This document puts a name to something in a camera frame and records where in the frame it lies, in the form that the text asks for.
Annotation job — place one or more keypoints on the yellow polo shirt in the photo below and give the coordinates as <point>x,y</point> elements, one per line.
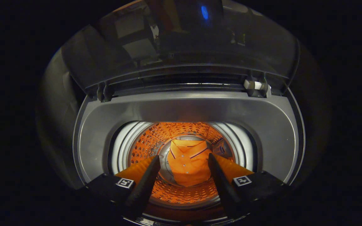
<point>189,166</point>

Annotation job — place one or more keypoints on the grey washing machine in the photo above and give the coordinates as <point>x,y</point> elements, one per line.
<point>200,110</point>

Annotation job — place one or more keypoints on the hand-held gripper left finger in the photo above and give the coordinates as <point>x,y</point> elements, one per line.
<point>145,188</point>

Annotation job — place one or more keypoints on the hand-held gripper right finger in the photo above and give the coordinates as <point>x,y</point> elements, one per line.
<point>223,188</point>

